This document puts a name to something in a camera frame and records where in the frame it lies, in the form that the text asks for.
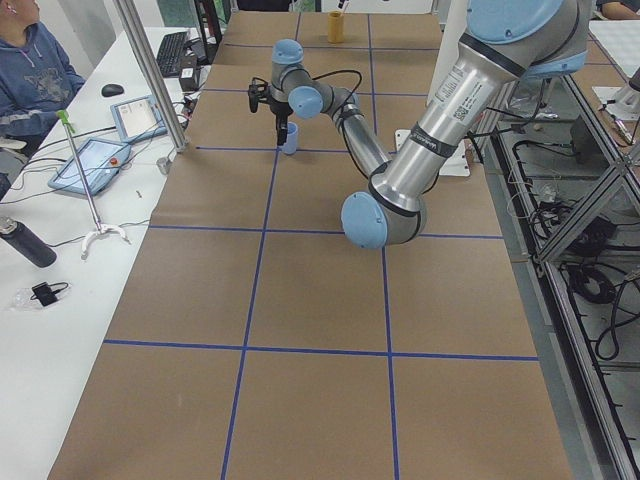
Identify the dark water bottle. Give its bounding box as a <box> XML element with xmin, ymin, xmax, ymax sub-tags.
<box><xmin>1</xmin><ymin>216</ymin><xmax>57</xmax><ymax>268</ymax></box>

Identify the far teach pendant tablet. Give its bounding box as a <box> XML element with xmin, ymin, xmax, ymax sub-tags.
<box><xmin>110</xmin><ymin>95</ymin><xmax>167</xmax><ymax>144</ymax></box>

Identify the person in blue hoodie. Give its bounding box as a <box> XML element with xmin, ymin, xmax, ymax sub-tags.
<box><xmin>1</xmin><ymin>0</ymin><xmax>85</xmax><ymax>156</ymax></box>

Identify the small black device with cable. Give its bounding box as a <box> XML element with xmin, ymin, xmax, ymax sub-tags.
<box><xmin>31</xmin><ymin>282</ymin><xmax>69</xmax><ymax>307</ymax></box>

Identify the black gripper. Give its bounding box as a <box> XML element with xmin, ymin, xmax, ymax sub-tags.
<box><xmin>269</xmin><ymin>97</ymin><xmax>292</xmax><ymax>146</ymax></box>

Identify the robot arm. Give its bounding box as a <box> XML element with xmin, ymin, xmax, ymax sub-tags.
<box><xmin>264</xmin><ymin>1</ymin><xmax>591</xmax><ymax>249</ymax></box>

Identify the black keyboard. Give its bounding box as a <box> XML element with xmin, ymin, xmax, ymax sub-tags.
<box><xmin>156</xmin><ymin>31</ymin><xmax>189</xmax><ymax>78</ymax></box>

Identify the yellow-brown cylindrical cup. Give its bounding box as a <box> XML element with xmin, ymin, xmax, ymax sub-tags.
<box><xmin>327</xmin><ymin>11</ymin><xmax>344</xmax><ymax>44</ymax></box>

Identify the aluminium frame post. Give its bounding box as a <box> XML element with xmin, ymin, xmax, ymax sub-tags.
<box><xmin>113</xmin><ymin>0</ymin><xmax>187</xmax><ymax>153</ymax></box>

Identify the small metal cylinder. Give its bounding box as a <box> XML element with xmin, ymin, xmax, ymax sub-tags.
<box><xmin>156</xmin><ymin>157</ymin><xmax>171</xmax><ymax>175</ymax></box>

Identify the blue plastic cup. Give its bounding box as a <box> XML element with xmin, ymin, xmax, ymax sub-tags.
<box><xmin>280</xmin><ymin>122</ymin><xmax>299</xmax><ymax>155</ymax></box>

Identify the black computer mouse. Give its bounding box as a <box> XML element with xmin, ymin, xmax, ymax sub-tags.
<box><xmin>101</xmin><ymin>83</ymin><xmax>124</xmax><ymax>98</ymax></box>

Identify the reacher grabber stick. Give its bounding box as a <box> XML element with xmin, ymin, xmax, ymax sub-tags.
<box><xmin>56</xmin><ymin>109</ymin><xmax>131</xmax><ymax>261</ymax></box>

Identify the teach pendant tablet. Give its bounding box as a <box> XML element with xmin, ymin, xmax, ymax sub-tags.
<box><xmin>110</xmin><ymin>95</ymin><xmax>167</xmax><ymax>144</ymax></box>
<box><xmin>48</xmin><ymin>138</ymin><xmax>131</xmax><ymax>195</ymax></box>

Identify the near teach pendant tablet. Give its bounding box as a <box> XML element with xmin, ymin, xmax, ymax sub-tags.
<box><xmin>48</xmin><ymin>138</ymin><xmax>131</xmax><ymax>195</ymax></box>

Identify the white central pillar with base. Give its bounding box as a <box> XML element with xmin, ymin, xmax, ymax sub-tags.
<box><xmin>425</xmin><ymin>1</ymin><xmax>470</xmax><ymax>177</ymax></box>

